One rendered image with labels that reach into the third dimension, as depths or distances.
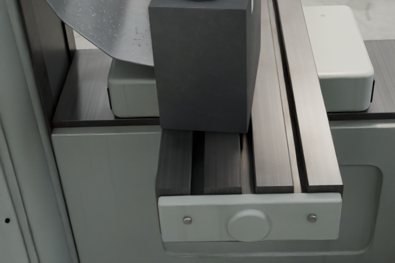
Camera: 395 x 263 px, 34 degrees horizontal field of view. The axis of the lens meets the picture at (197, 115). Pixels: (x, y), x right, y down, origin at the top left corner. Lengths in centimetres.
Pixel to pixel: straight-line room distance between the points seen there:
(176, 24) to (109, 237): 76
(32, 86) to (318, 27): 58
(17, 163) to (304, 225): 64
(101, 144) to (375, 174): 55
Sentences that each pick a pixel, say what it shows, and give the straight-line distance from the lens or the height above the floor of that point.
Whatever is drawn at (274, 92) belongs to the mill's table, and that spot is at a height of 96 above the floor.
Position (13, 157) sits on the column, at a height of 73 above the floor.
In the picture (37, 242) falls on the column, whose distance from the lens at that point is 142.
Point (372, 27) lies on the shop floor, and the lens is 316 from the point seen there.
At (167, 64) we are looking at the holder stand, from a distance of 83.
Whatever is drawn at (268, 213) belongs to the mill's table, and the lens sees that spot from 80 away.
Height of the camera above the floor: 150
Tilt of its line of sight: 36 degrees down
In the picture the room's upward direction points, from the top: 4 degrees counter-clockwise
